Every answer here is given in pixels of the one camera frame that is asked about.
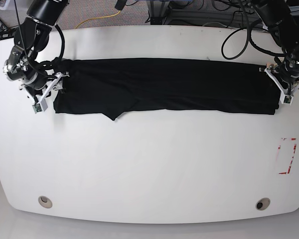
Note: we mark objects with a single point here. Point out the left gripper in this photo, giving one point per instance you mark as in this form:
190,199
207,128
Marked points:
287,82

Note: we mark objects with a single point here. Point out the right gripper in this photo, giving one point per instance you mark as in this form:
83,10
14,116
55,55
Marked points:
38,92

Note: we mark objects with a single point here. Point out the black T-shirt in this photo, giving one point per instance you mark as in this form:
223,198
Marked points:
115,86

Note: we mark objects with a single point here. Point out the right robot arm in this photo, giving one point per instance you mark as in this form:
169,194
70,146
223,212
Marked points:
30,38

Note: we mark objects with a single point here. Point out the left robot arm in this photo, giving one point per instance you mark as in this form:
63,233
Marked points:
276,16

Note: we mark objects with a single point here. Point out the red tape rectangle marking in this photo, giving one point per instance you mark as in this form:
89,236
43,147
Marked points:
285,155

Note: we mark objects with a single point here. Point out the left table grommet hole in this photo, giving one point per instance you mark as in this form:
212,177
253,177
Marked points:
45,202

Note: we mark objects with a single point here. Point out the table grommet hole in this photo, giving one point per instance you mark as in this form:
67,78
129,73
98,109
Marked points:
45,202
262,204

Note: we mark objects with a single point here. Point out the right table grommet hole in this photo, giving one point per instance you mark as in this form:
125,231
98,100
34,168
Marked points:
262,204

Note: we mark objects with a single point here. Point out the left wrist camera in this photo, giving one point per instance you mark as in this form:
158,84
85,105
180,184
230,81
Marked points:
286,99

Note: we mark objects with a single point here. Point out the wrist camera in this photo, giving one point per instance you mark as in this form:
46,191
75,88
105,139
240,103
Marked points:
286,99
40,106

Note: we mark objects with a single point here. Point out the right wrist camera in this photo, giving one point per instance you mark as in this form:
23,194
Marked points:
40,106

